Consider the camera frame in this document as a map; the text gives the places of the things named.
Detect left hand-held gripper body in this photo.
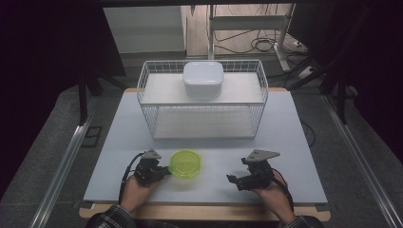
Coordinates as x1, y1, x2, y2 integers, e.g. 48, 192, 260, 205
134, 148, 163, 186

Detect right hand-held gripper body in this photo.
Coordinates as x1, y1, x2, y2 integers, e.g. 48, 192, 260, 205
238, 149, 281, 191

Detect green translucent food container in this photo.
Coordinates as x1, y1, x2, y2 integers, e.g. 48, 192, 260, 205
168, 148, 203, 181

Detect white wire rack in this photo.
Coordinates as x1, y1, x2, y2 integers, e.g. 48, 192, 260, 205
136, 59, 270, 141

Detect white lidded food container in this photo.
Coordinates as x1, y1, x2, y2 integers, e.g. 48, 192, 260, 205
182, 61, 225, 100

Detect person's left hand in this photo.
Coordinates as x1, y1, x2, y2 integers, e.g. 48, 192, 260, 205
121, 175, 159, 213

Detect person's right hand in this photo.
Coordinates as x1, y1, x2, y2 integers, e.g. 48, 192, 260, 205
253, 178, 297, 224

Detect pale grey table sheet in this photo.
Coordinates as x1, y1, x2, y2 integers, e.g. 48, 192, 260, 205
83, 90, 329, 205

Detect wooden table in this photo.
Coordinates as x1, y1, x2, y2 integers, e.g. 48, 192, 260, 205
78, 86, 332, 222

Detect black floor plate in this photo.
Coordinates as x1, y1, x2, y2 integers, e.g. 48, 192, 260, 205
81, 125, 104, 148

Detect black stand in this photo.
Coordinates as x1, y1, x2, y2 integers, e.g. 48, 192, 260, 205
77, 71, 128, 126
336, 80, 349, 125

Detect white panel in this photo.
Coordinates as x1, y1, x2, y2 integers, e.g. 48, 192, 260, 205
103, 6, 187, 54

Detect dark curtain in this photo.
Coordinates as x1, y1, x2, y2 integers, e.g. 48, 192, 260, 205
0, 0, 128, 199
287, 0, 403, 157

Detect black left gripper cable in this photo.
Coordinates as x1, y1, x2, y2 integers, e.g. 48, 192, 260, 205
118, 152, 145, 205

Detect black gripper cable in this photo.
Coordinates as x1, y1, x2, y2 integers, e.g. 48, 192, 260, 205
271, 168, 296, 213
118, 152, 145, 205

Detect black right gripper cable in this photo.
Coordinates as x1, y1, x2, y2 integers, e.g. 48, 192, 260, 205
271, 168, 296, 213

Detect thin black floor cable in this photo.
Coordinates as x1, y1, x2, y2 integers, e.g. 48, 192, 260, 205
299, 121, 317, 148

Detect metal floor rail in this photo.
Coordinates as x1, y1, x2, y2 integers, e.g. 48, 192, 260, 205
320, 94, 403, 228
29, 123, 93, 228

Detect black floor cables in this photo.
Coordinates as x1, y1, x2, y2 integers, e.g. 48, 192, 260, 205
214, 28, 317, 84

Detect white desk frame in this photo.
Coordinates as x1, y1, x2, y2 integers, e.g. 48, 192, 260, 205
206, 3, 297, 73

